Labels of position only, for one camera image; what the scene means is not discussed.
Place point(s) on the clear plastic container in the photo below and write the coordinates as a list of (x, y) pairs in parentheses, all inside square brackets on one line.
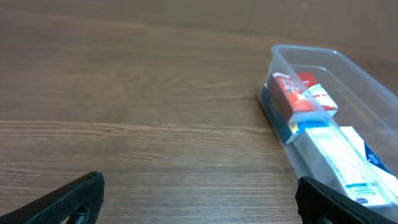
[(363, 103)]

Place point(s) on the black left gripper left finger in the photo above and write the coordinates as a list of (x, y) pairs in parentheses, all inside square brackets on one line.
[(79, 201)]

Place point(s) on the red white medicine box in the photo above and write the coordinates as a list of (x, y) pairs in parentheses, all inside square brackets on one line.
[(301, 97)]

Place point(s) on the white blue medicine box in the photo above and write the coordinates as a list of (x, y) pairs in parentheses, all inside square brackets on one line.
[(340, 159)]

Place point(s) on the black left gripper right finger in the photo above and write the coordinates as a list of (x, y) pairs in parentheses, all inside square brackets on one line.
[(317, 203)]

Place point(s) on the blue yellow VapoDrops box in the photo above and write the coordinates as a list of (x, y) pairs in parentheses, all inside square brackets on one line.
[(287, 132)]

